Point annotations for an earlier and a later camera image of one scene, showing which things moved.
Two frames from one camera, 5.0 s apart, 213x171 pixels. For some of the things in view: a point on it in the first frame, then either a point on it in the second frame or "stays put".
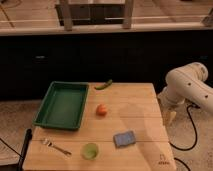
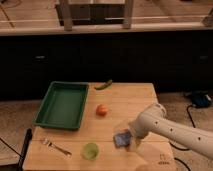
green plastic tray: [62, 106] stays put
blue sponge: [124, 139] stays put
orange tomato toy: [101, 110] stays put
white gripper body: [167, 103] to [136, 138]
